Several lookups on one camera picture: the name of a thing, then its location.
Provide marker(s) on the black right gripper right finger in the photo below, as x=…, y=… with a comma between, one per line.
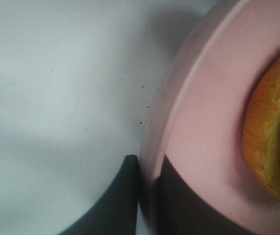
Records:
x=180, y=211

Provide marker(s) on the burger with lettuce tomato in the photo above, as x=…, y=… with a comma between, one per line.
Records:
x=261, y=131

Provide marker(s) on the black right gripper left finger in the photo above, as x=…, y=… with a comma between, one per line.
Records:
x=115, y=213

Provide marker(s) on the pink round plate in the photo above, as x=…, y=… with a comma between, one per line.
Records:
x=196, y=117

